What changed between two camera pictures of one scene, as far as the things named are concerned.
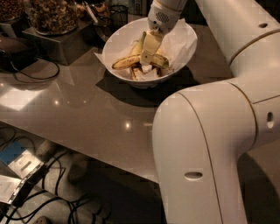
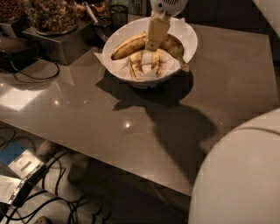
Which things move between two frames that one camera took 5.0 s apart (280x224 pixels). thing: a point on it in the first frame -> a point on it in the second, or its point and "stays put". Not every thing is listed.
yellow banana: [127, 61] -> [170, 44]
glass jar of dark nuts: [11, 10] stays put
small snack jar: [101, 9] stays put
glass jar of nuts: [53, 17] stays put
